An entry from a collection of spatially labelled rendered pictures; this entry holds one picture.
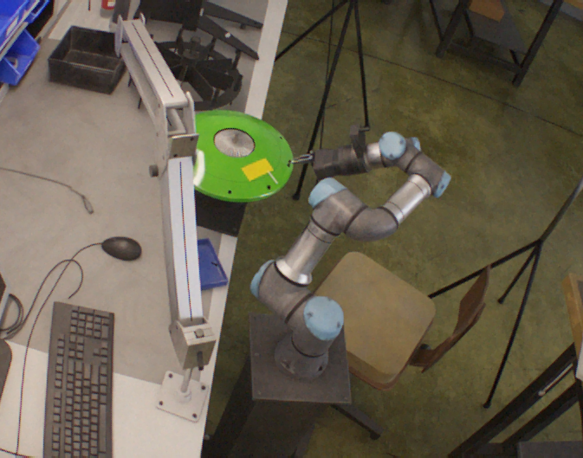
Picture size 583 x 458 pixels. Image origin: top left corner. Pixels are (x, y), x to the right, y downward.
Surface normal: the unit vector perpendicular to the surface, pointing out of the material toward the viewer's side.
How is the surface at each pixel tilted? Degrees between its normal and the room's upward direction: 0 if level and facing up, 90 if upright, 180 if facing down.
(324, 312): 5
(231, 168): 11
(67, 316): 6
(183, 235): 53
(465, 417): 0
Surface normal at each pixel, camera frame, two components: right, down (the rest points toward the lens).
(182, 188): 0.46, 0.24
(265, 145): 0.39, -0.62
